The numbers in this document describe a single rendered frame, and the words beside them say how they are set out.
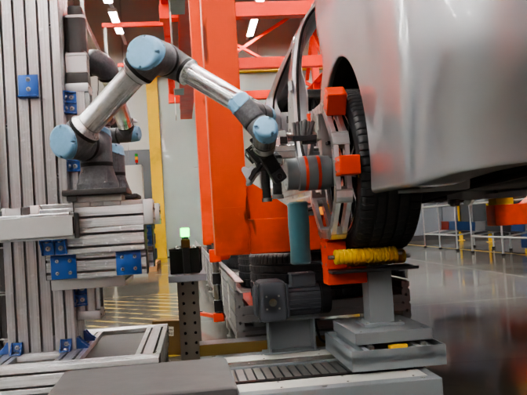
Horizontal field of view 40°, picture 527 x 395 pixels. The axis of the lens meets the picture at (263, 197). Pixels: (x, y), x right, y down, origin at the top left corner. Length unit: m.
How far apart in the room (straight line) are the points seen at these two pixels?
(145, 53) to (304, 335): 1.55
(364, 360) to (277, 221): 0.88
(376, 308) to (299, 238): 0.42
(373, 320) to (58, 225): 1.27
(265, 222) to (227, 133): 0.45
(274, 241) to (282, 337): 0.44
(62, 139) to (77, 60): 0.53
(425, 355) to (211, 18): 1.77
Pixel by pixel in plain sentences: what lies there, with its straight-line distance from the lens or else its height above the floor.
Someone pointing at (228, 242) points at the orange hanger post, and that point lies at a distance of 3.28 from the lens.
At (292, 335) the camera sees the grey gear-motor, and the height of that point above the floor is 0.14.
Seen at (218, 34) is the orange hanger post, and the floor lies 1.54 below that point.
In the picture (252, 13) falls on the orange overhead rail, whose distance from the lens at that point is 9.20.
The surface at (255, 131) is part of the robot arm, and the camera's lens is 2.18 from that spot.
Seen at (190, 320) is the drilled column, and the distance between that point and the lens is 3.44.
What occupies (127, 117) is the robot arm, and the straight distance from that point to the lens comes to 3.36.
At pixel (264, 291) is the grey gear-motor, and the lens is 3.10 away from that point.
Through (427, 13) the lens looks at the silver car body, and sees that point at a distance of 2.09.
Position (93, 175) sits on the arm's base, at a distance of 2.62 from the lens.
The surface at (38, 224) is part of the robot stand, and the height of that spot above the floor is 0.70.
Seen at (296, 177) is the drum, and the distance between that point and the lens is 2.83.
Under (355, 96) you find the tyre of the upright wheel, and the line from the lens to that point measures 2.79.
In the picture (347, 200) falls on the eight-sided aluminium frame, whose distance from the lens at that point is 2.66.
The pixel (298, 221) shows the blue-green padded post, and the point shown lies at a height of 0.66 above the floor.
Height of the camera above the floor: 0.67
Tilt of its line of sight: 2 degrees up
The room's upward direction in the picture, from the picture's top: 4 degrees counter-clockwise
